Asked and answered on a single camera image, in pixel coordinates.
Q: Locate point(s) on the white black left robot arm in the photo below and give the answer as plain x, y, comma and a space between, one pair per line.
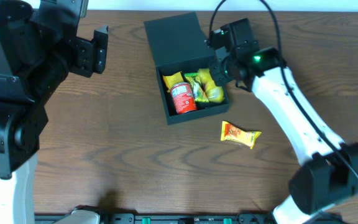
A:
39, 48

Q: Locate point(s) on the green yellow snack packet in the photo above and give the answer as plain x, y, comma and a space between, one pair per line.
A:
195, 82

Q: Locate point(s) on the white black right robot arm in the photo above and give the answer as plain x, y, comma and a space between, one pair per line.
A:
328, 173

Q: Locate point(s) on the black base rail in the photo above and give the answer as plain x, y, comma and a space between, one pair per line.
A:
133, 217

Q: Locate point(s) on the small yellow snack packet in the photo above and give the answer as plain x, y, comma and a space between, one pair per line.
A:
172, 80

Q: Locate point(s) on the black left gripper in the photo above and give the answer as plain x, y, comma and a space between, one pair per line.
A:
89, 54

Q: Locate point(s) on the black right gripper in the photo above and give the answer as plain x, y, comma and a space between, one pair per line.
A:
217, 71

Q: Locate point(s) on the plain yellow snack packet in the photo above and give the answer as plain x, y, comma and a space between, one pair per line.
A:
214, 93

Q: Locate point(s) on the black open gift box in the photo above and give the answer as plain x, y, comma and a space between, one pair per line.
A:
177, 45

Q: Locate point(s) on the red cylindrical can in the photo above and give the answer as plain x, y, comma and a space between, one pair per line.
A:
183, 98

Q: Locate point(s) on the yellow orange biscuit packet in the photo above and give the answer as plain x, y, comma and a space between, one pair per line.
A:
230, 132

